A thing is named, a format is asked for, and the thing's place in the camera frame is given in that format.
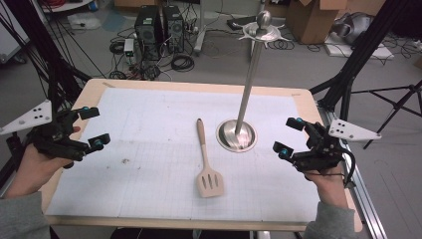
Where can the grey round device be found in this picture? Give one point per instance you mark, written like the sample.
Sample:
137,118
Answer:
355,26

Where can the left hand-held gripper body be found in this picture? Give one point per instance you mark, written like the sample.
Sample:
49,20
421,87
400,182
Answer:
56,132

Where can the black metal frame stand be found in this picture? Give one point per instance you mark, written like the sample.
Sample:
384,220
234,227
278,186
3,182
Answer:
358,56
43,49

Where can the brown wooden panel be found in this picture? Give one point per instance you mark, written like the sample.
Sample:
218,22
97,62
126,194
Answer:
132,2

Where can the flat black device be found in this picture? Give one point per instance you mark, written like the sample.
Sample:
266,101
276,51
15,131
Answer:
239,22

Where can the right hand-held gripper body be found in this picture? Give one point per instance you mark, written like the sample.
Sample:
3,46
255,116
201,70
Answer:
323,149

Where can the small white power supply box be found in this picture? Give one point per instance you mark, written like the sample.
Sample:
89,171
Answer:
129,46

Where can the black tripod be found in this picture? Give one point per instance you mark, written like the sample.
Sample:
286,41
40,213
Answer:
396,106

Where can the clear plastic bag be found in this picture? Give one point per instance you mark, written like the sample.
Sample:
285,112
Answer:
84,21

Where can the grey metal stand leg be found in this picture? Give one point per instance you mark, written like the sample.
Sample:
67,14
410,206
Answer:
200,36

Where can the black computer tower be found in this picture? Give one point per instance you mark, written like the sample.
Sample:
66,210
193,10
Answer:
147,30
173,28

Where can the person's right hand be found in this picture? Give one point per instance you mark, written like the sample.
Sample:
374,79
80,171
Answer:
330,187

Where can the person's left hand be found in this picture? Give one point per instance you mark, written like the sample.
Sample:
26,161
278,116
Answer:
31,169

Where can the white floor board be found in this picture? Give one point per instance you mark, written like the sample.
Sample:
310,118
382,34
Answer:
371,51

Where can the brown cardboard box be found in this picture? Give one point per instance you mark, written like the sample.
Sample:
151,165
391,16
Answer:
312,20

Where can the metal utensil stand with hooks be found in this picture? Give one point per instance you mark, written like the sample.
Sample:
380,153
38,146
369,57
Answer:
247,89

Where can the aluminium rail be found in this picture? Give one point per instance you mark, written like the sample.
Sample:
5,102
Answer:
363,199

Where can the white grid paper mat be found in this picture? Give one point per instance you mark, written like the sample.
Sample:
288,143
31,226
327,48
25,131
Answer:
149,149

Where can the beige slotted spatula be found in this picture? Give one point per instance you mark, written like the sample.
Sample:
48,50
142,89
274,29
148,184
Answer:
209,184

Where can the white round table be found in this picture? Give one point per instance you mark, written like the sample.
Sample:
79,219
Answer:
63,6

